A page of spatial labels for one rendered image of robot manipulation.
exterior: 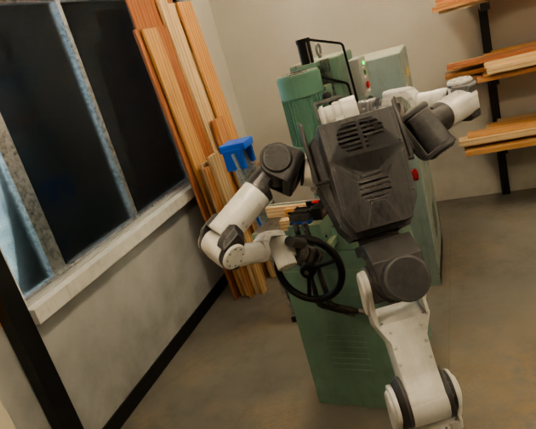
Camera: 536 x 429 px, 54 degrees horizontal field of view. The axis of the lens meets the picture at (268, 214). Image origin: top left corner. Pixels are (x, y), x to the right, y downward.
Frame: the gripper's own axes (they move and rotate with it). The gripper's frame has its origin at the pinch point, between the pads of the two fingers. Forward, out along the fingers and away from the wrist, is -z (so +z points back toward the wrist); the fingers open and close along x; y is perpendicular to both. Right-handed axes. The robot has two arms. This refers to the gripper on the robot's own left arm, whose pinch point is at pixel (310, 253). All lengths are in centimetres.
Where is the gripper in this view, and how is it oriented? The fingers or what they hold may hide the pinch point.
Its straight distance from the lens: 188.8
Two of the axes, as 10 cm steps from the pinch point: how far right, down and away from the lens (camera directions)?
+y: 2.9, -9.6, -0.4
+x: 8.2, 2.7, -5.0
